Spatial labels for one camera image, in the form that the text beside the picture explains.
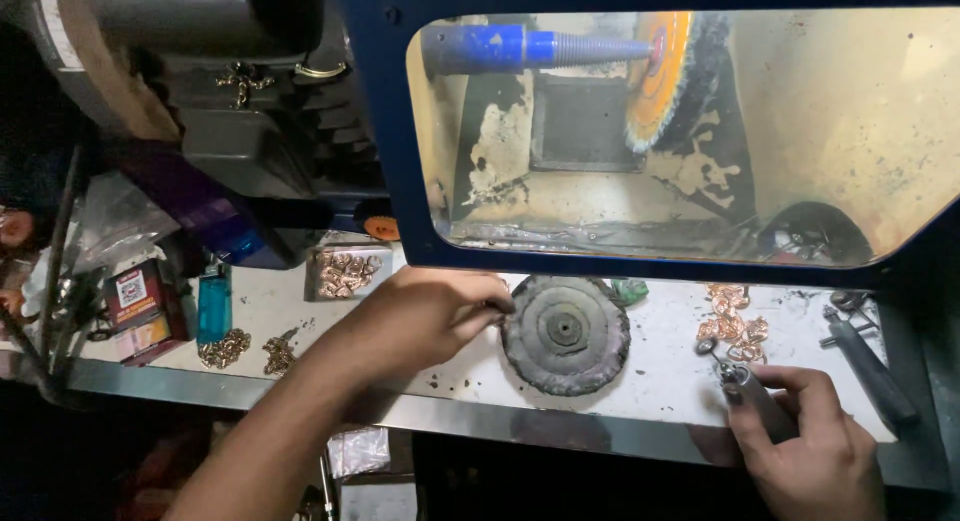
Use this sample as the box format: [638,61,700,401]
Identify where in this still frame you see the person's left hand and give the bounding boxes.
[324,267,517,393]

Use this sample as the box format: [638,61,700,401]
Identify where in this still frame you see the person's right hand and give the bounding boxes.
[720,365,889,521]

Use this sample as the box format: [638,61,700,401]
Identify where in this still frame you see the grey rotary tool handpiece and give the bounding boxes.
[694,338,799,444]

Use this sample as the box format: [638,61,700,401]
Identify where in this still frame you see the dark grey cloth buffing wheel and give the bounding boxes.
[500,275,633,397]

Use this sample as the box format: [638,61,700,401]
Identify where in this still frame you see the orange round knob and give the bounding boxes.
[363,215,402,242]

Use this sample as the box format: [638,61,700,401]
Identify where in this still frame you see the green plastic piece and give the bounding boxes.
[610,279,650,307]

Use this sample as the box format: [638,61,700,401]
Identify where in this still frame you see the clear bag of gold pendants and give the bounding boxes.
[303,245,394,303]

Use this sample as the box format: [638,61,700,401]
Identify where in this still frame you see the blue polishing machine hood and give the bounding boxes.
[330,0,960,289]

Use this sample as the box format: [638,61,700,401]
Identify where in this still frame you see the clear plastic packet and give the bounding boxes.
[328,426,393,480]

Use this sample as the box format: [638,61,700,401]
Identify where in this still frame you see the pile of copper pendant pieces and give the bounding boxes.
[696,283,771,364]

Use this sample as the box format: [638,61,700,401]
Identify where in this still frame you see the blue tapered threaded spindle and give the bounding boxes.
[420,23,655,77]

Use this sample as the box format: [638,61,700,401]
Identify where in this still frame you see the teal plastic lighter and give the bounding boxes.
[196,264,234,346]

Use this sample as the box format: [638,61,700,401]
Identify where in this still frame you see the orange mounted buffing wheel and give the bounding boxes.
[624,11,732,154]

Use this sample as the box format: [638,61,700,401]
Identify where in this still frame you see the gold cross ornament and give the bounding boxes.
[216,62,276,109]

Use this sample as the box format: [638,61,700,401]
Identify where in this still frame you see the black electric motor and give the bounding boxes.
[30,0,387,207]

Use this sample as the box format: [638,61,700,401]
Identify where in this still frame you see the dark red cardboard box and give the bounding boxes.
[102,258,190,367]

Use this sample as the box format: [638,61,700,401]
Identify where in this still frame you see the crumpled clear plastic bag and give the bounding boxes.
[67,172,181,276]

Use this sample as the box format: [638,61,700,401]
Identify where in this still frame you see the dark metal rod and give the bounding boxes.
[36,142,84,379]

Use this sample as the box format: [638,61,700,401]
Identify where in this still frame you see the gold chain heap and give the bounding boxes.
[262,327,301,377]
[198,328,253,370]

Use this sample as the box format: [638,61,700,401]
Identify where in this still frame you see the black handled rotary handpiece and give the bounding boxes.
[819,291,921,432]

